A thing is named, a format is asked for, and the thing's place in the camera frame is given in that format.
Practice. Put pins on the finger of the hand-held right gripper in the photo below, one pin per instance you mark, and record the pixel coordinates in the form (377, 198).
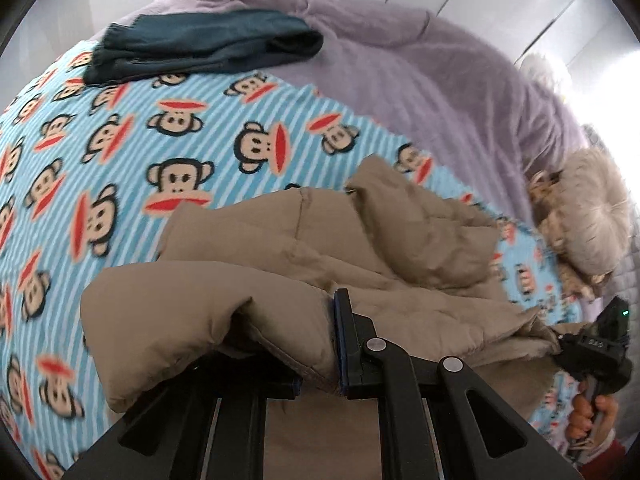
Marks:
(564, 344)

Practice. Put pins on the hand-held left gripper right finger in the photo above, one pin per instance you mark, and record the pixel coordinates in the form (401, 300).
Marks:
(345, 340)

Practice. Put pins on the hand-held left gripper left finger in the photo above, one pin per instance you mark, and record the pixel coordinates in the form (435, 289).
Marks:
(280, 385)

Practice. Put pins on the tan puffer jacket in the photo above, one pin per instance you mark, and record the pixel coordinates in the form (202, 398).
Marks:
(400, 240)

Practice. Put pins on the person's right forearm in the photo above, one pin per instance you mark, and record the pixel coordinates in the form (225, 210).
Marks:
(607, 460)

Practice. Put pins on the person's right hand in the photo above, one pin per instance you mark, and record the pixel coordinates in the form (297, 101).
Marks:
(580, 412)

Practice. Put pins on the striped beige cloth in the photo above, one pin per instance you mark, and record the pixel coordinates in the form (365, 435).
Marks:
(555, 225)

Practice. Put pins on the round beige pleated pillow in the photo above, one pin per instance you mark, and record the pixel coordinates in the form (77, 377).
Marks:
(595, 210)

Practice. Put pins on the monkey print striped blanket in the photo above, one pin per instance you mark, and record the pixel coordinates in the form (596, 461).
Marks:
(150, 160)

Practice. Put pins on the purple fleece blanket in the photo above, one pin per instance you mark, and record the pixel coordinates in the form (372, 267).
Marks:
(425, 85)

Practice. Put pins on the white fluffy item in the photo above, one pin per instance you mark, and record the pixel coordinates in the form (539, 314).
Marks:
(542, 72)

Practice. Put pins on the dark teal folded cloth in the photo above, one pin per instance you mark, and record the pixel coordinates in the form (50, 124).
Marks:
(210, 42)

